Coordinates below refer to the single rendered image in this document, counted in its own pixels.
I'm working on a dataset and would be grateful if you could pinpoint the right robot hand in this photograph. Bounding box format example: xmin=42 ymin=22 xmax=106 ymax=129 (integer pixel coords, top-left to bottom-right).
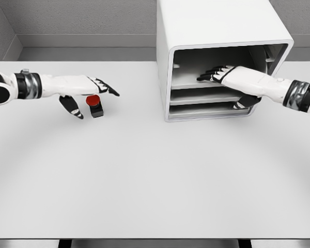
xmin=196 ymin=65 xmax=271 ymax=111

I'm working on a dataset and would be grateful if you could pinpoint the red button black switch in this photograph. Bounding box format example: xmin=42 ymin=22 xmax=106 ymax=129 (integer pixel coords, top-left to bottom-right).
xmin=85 ymin=94 xmax=104 ymax=119

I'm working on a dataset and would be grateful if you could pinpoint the white tabletop storage cabinet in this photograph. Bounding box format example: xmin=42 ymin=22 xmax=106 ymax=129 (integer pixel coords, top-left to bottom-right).
xmin=156 ymin=0 xmax=295 ymax=123

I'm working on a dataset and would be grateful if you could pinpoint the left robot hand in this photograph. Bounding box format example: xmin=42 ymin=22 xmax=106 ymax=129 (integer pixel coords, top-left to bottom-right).
xmin=51 ymin=74 xmax=120 ymax=120

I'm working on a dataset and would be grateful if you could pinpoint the white cabinet drawer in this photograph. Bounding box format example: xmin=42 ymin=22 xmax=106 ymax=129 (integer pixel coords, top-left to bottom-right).
xmin=169 ymin=88 xmax=243 ymax=106
xmin=168 ymin=101 xmax=252 ymax=120
xmin=171 ymin=64 xmax=232 ymax=90

